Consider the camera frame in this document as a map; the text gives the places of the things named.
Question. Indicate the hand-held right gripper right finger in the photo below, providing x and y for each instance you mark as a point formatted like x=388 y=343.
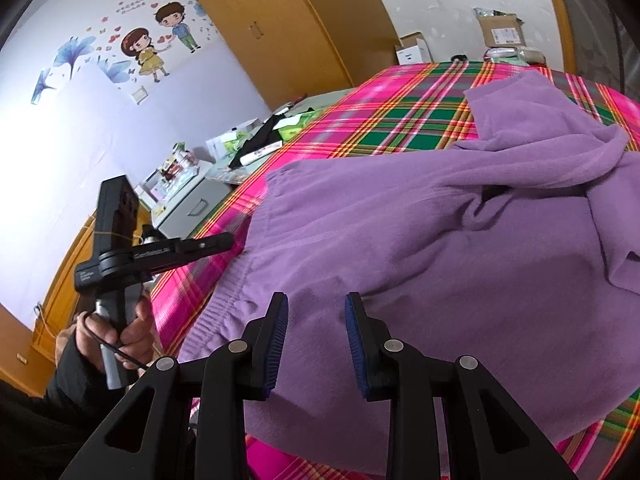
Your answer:
x=357 y=345

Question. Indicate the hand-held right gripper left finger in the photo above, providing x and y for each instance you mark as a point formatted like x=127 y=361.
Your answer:
x=275 y=345

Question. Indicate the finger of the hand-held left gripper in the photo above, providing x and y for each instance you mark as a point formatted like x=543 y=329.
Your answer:
x=205 y=249

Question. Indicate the purple fleece pants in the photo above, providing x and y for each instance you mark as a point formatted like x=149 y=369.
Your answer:
x=425 y=260

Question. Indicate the person's left forearm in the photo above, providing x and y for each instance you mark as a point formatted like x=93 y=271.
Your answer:
x=60 y=410

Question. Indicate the person's left hand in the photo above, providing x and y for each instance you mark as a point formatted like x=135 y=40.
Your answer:
x=135 y=340

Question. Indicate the white nightstand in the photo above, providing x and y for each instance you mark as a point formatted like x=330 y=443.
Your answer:
x=190 y=205

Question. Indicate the wooden panel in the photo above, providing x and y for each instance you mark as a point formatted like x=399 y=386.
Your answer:
x=65 y=290

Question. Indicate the cluster of small bottles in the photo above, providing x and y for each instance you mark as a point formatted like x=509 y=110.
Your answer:
x=175 y=165

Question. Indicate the green tissue box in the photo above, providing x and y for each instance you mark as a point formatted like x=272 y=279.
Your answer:
x=232 y=140
x=297 y=127

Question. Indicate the black cloth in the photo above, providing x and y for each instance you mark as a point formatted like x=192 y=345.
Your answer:
x=260 y=140

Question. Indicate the pink green plaid bed sheet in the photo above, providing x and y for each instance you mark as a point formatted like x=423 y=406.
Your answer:
x=400 y=110

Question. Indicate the wooden wardrobe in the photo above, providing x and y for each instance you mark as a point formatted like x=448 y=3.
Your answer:
x=290 y=25

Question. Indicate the white cardboard box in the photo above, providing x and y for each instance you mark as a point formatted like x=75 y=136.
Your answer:
x=412 y=52

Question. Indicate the red storage bag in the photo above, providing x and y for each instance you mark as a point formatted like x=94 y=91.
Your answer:
x=515 y=56

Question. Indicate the brown cardboard box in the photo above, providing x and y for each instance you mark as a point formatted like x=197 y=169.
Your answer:
x=502 y=35

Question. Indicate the white wall switch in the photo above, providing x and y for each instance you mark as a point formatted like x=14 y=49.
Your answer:
x=140 y=96

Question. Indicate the cartoon couple wall sticker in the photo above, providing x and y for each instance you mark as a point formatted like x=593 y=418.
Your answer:
x=150 y=50

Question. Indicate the wooden door frame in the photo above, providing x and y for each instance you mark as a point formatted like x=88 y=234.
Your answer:
x=557 y=15

